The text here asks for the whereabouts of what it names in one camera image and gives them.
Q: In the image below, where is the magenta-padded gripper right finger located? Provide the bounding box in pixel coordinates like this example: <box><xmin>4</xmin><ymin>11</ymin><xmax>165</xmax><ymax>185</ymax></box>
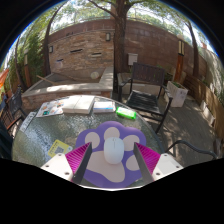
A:
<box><xmin>133</xmin><ymin>141</ymin><xmax>184</xmax><ymax>185</ymax></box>

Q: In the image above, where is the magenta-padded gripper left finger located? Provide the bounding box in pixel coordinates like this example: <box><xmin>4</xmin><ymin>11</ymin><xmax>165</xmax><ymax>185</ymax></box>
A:
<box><xmin>40</xmin><ymin>141</ymin><xmax>94</xmax><ymax>185</ymax></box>

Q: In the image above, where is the white computer mouse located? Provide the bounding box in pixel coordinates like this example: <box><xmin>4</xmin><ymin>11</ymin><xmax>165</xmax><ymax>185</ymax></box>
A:
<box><xmin>103</xmin><ymin>136</ymin><xmax>126</xmax><ymax>165</ymax></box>

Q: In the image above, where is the purple paw-print mouse pad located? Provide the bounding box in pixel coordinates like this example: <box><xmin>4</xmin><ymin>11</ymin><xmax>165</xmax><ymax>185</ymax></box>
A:
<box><xmin>75</xmin><ymin>120</ymin><xmax>148</xmax><ymax>189</ymax></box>

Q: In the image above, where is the black mesh metal chair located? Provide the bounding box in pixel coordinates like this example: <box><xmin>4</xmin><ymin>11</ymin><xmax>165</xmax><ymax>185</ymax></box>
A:
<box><xmin>164</xmin><ymin>139</ymin><xmax>219</xmax><ymax>160</ymax></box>

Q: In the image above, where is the white paper strip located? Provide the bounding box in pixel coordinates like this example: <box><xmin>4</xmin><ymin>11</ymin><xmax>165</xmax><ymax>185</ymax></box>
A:
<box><xmin>19</xmin><ymin>111</ymin><xmax>38</xmax><ymax>133</ymax></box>

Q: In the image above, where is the black metal armchair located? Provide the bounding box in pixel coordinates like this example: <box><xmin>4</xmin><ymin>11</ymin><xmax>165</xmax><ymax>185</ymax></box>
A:
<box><xmin>4</xmin><ymin>87</ymin><xmax>28</xmax><ymax>128</ymax></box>
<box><xmin>0</xmin><ymin>116</ymin><xmax>14</xmax><ymax>160</ymax></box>

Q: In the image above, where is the large white book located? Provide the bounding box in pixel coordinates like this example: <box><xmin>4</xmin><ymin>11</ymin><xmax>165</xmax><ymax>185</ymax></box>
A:
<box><xmin>61</xmin><ymin>95</ymin><xmax>96</xmax><ymax>115</ymax></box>

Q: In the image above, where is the green wipes pack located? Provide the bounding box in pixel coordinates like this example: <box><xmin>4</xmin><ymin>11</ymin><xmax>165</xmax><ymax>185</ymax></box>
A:
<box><xmin>115</xmin><ymin>106</ymin><xmax>137</xmax><ymax>120</ymax></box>

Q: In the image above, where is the dark slatted garden chair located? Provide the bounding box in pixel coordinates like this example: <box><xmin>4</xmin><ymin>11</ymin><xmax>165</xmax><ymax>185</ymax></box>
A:
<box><xmin>117</xmin><ymin>62</ymin><xmax>174</xmax><ymax>134</ymax></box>

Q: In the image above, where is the white square planter box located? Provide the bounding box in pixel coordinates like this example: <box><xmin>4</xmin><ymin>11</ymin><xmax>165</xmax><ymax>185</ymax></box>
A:
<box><xmin>166</xmin><ymin>80</ymin><xmax>189</xmax><ymax>108</ymax></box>

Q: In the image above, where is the small white book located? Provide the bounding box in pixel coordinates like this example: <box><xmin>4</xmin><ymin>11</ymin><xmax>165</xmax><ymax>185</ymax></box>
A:
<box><xmin>92</xmin><ymin>100</ymin><xmax>117</xmax><ymax>114</ymax></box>

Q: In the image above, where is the low wooden slat fence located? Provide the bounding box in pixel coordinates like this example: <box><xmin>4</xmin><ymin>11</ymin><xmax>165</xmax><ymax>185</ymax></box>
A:
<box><xmin>184</xmin><ymin>73</ymin><xmax>224</xmax><ymax>141</ymax></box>

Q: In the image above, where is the raised stone garden bed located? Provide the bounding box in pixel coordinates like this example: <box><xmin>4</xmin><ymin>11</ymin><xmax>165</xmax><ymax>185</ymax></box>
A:
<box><xmin>21</xmin><ymin>65</ymin><xmax>114</xmax><ymax>113</ymax></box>

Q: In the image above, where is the long wooden stick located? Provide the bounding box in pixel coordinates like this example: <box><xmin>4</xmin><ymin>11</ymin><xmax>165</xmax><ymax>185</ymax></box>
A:
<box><xmin>36</xmin><ymin>74</ymin><xmax>56</xmax><ymax>85</ymax></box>

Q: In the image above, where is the orange fabric canopy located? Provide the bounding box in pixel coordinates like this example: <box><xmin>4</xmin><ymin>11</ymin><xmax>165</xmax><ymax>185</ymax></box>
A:
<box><xmin>0</xmin><ymin>68</ymin><xmax>9</xmax><ymax>84</ymax></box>

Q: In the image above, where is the thin leaning tree trunk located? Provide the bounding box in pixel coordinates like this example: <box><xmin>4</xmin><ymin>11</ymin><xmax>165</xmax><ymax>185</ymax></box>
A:
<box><xmin>43</xmin><ymin>6</ymin><xmax>64</xmax><ymax>76</ymax></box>
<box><xmin>184</xmin><ymin>21</ymin><xmax>200</xmax><ymax>78</ymax></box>

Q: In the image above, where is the large brown tree trunk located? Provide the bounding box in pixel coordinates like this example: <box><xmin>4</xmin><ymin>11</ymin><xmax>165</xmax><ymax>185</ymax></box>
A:
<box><xmin>88</xmin><ymin>0</ymin><xmax>134</xmax><ymax>74</ymax></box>

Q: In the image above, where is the wooden garden lamp post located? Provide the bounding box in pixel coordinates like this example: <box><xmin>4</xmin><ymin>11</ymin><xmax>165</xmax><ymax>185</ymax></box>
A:
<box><xmin>23</xmin><ymin>53</ymin><xmax>32</xmax><ymax>88</ymax></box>
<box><xmin>173</xmin><ymin>39</ymin><xmax>185</xmax><ymax>84</ymax></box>

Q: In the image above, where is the grey electrical wall box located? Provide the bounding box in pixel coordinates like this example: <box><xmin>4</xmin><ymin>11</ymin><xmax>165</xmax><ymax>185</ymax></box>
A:
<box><xmin>127</xmin><ymin>52</ymin><xmax>139</xmax><ymax>66</ymax></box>

